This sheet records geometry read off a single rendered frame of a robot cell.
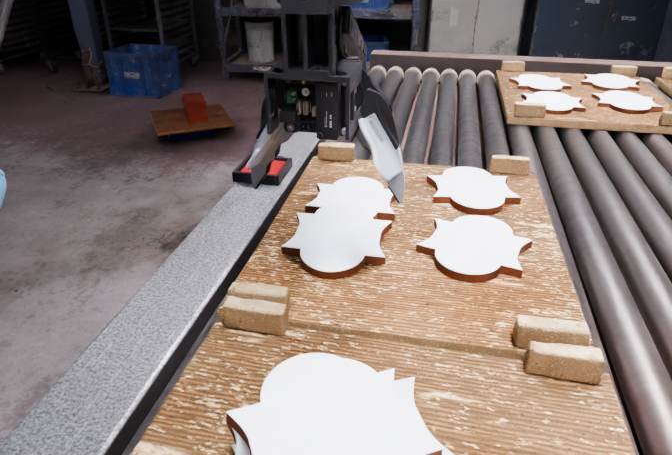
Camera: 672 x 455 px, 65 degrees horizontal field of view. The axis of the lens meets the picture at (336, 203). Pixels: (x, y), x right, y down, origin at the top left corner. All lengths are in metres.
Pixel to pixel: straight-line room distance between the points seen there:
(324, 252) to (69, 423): 0.28
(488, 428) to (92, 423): 0.31
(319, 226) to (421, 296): 0.15
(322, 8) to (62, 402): 0.38
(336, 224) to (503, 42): 4.65
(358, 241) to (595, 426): 0.29
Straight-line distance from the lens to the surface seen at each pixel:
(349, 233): 0.61
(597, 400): 0.49
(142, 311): 0.60
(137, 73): 4.85
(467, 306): 0.55
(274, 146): 0.53
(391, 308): 0.53
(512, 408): 0.46
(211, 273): 0.63
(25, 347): 2.16
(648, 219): 0.84
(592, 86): 1.42
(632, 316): 0.62
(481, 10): 5.13
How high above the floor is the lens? 1.27
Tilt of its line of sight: 27 degrees down
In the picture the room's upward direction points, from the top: straight up
